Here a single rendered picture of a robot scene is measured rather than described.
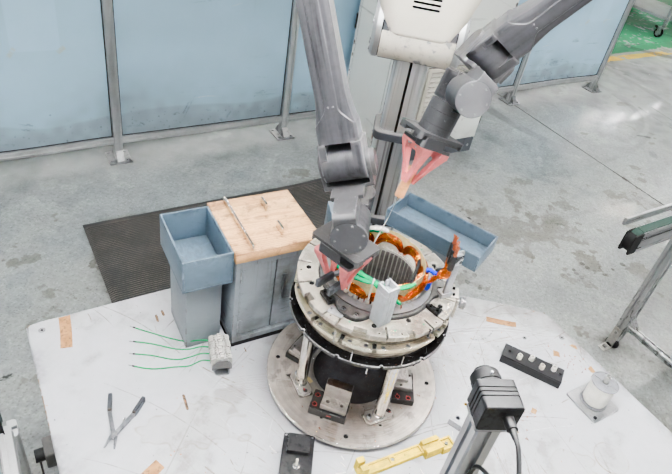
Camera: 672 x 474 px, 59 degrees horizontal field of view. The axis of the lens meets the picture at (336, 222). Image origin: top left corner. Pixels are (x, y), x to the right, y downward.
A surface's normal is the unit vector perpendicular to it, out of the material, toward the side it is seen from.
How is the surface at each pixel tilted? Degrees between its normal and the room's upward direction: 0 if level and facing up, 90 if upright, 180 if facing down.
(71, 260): 0
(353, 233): 90
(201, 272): 90
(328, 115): 76
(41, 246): 0
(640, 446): 0
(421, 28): 90
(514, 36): 99
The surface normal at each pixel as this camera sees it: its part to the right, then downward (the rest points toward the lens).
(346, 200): -0.23, -0.75
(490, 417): 0.09, 0.62
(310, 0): -0.17, 0.37
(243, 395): 0.15, -0.79
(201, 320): 0.46, 0.60
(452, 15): -0.12, 0.59
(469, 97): 0.09, 0.40
